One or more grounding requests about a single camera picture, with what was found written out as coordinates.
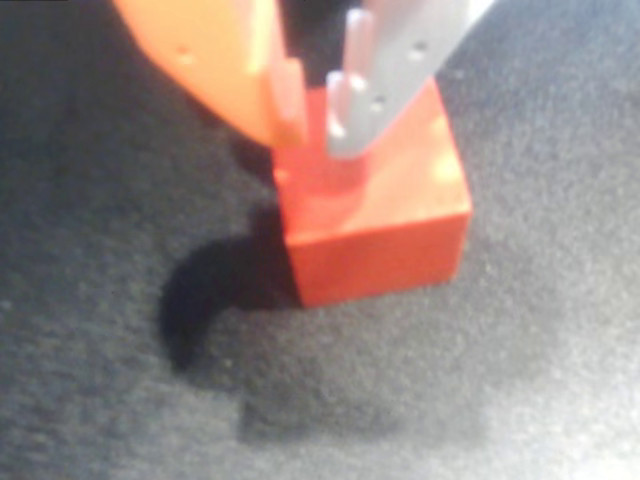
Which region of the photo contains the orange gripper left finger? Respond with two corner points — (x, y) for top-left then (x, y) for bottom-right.
(112, 0), (307, 149)

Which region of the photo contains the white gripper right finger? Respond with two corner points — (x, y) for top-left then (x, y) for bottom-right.
(325, 0), (496, 160)

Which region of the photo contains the red cube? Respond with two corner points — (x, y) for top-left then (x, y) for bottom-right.
(273, 77), (474, 309)

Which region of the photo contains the black table mat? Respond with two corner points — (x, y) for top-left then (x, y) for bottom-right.
(0, 0), (640, 480)

